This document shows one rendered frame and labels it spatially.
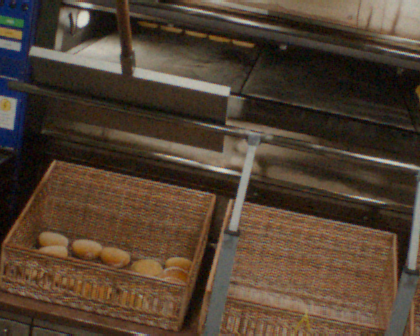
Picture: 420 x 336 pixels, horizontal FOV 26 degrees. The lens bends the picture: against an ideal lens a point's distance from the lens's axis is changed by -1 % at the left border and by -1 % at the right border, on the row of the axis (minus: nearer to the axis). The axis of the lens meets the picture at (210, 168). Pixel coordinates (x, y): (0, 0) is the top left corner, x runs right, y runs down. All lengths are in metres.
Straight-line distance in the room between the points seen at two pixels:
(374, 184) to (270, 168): 0.34
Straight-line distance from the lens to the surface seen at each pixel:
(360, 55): 2.70
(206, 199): 2.94
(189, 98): 2.45
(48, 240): 2.95
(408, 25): 2.83
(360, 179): 2.93
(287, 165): 2.92
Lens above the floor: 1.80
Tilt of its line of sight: 17 degrees down
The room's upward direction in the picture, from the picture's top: 11 degrees clockwise
